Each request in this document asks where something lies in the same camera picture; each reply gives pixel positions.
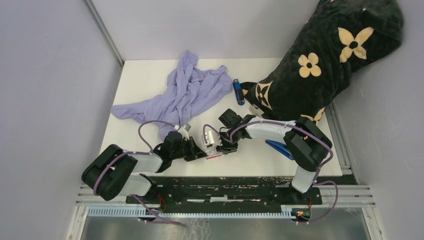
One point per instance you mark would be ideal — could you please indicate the lavender crumpled cloth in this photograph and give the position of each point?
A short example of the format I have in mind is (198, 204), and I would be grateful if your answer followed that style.
(190, 92)

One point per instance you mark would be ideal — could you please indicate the red white staple box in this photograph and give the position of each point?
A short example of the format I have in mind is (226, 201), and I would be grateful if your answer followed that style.
(212, 153)

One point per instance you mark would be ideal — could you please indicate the aluminium rail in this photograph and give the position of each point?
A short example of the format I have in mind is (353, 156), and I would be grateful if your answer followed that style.
(343, 196)

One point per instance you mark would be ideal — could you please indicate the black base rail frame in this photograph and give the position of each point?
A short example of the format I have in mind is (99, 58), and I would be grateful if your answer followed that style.
(221, 208)

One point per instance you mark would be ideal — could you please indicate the blue stapler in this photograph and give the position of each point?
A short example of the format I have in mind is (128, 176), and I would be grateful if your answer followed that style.
(240, 99)
(281, 148)

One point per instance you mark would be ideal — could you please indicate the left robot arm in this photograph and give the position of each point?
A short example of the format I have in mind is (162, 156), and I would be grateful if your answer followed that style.
(116, 171)

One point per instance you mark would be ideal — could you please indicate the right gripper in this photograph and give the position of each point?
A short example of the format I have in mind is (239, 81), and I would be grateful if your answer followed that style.
(226, 148)

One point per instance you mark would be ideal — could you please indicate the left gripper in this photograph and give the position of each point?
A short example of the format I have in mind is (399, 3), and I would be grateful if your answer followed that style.
(195, 151)

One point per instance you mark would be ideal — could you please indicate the black floral blanket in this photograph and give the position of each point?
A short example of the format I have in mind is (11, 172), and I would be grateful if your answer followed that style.
(340, 38)

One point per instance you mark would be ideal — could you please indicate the beige and black stapler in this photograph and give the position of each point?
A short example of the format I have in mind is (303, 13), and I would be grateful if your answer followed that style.
(256, 111)

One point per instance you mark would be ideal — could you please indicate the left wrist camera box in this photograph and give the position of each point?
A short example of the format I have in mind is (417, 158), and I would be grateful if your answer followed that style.
(184, 131)

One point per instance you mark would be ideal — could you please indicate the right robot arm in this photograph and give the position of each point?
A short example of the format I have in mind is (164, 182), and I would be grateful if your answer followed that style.
(308, 145)

